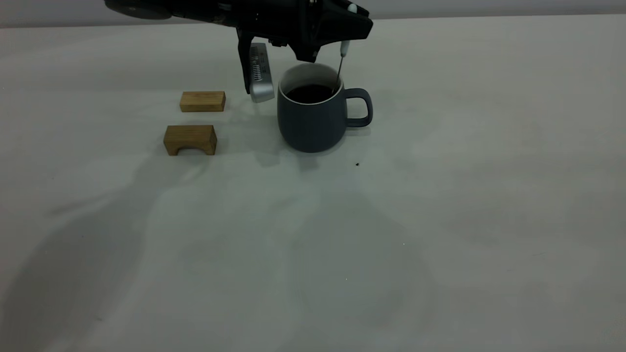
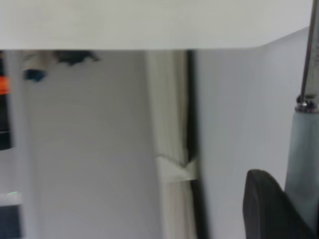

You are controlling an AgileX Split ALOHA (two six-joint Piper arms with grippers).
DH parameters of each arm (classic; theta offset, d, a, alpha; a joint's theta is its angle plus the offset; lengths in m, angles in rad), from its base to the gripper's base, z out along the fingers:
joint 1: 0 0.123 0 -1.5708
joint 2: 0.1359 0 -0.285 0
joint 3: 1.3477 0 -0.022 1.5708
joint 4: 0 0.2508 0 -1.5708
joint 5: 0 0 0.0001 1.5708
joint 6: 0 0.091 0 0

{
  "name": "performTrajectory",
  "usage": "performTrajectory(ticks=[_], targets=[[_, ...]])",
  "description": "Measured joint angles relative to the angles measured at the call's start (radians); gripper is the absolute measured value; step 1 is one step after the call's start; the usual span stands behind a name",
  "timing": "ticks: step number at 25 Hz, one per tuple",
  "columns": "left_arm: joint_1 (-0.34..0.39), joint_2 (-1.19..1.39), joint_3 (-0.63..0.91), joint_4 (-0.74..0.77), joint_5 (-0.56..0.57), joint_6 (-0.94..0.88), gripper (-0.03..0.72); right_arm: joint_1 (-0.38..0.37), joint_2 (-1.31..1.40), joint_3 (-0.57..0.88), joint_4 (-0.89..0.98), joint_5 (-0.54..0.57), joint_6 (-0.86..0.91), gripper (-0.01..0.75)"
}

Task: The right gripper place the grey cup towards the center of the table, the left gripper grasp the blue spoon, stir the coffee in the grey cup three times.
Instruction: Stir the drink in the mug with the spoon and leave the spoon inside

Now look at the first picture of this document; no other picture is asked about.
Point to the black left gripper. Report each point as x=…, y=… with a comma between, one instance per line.
x=279, y=19

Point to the dark grey ceramic mug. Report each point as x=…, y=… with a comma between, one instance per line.
x=310, y=124

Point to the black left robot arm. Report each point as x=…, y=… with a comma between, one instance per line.
x=171, y=9

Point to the dark coffee liquid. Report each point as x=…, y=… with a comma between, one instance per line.
x=310, y=94

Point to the flat rectangular wooden block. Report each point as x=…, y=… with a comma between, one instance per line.
x=203, y=101

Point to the arched wooden block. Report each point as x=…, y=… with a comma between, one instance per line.
x=190, y=136

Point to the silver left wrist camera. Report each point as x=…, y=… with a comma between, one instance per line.
x=261, y=78

